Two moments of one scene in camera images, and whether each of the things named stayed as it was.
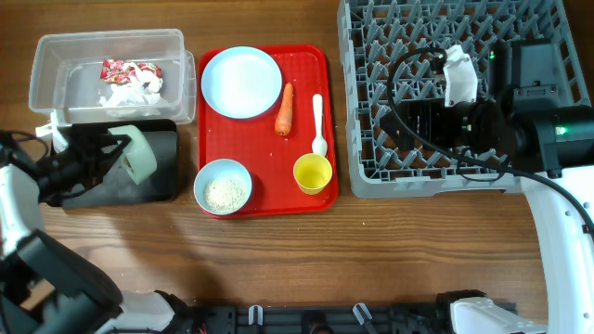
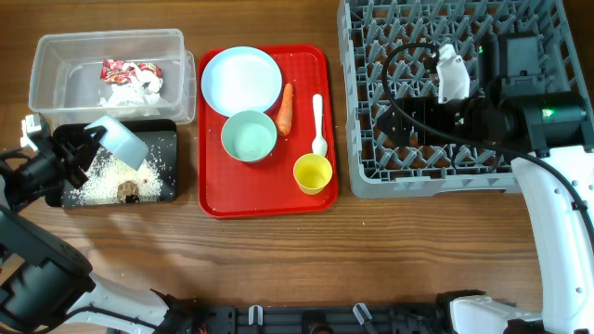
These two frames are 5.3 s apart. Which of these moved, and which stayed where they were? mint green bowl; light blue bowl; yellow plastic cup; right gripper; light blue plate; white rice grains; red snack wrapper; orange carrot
Moved: mint green bowl; light blue bowl; white rice grains
Stayed: orange carrot; light blue plate; red snack wrapper; yellow plastic cup; right gripper
